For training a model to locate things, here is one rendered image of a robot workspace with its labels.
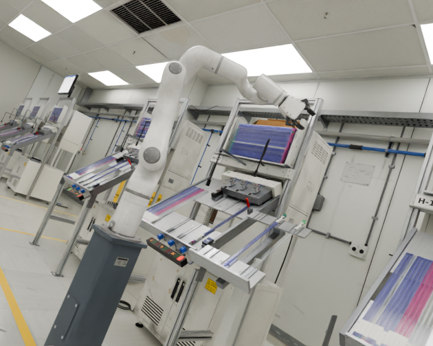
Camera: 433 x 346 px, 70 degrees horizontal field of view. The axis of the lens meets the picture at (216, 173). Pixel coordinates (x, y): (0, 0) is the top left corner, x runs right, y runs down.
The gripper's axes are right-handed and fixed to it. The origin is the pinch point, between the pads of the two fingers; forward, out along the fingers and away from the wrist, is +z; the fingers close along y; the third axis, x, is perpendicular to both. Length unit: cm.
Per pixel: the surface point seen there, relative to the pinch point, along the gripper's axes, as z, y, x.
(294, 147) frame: 10.2, -4.0, -47.8
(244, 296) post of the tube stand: 28, 83, -6
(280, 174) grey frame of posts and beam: 14, 13, -54
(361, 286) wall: 149, 23, -136
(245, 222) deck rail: 13, 54, -39
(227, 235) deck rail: 8, 66, -32
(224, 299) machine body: 32, 95, -45
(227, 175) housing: -11, 31, -83
